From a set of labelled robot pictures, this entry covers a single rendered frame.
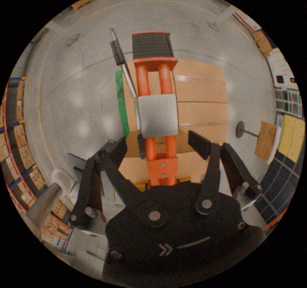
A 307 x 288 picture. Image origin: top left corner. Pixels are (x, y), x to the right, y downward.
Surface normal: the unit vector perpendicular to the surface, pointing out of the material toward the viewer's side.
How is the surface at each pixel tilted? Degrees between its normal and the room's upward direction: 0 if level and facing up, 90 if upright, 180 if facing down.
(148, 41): 0
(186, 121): 0
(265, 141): 90
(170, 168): 0
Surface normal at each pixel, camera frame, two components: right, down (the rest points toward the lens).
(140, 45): 0.03, 0.29
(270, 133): -1.00, -0.02
